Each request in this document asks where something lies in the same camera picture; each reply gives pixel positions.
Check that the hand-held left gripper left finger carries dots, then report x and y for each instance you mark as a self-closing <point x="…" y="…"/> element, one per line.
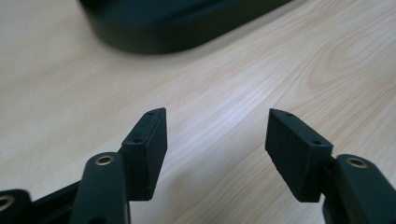
<point x="144" y="155"/>

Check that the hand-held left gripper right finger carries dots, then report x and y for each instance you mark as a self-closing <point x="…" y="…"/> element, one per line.
<point x="299" y="155"/>

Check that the black oval tray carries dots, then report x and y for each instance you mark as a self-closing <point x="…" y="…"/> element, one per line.
<point x="162" y="25"/>

